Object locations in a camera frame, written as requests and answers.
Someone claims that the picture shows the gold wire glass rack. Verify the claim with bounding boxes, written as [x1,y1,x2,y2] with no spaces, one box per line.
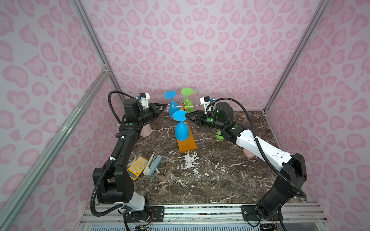
[173,96,201,113]

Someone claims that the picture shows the blue wine glass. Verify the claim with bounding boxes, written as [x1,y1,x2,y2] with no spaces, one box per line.
[164,91,180,118]
[173,110,189,141]

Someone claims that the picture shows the pink metal pen bucket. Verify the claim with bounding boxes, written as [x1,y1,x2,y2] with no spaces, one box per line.
[140,123,152,137]

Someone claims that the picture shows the wooden rack base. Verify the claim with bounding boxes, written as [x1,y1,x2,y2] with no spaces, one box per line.
[177,128,197,153]

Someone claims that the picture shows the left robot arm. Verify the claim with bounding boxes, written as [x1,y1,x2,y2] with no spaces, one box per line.
[90,91,167,222]

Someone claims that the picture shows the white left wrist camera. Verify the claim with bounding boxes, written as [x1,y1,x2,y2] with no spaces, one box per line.
[137,93,150,109]

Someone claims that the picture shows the blue wine glass front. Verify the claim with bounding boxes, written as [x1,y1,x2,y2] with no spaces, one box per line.
[173,110,189,141]

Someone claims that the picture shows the yellow calculator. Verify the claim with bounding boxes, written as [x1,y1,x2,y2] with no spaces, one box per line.
[128,157,148,181]

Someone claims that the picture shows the blue white stapler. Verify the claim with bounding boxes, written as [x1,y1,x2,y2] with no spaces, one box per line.
[143,153,162,178]

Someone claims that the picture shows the green wine glass back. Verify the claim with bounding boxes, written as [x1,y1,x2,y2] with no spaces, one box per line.
[181,88,194,113]

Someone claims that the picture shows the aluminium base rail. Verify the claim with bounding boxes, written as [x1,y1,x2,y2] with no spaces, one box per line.
[77,202,330,231]

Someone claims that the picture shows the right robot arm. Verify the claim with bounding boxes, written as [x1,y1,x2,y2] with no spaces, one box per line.
[185,98,307,220]

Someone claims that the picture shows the green wine glass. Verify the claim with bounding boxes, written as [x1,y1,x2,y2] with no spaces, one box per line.
[216,131,224,140]
[181,88,194,113]

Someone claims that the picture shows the pink case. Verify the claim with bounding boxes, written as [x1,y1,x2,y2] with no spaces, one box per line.
[243,149,255,159]

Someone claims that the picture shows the blue wine glass back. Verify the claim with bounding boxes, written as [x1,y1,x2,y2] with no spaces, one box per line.
[164,91,180,118]

